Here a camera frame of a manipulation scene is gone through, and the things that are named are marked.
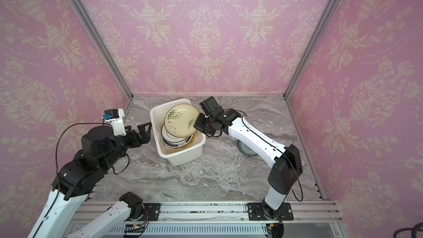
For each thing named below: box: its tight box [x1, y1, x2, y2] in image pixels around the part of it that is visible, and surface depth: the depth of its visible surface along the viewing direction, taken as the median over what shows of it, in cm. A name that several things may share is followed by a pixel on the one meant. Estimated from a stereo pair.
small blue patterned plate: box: [237, 139, 259, 157], surface depth 94 cm
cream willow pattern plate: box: [164, 103, 200, 138], surface depth 82 cm
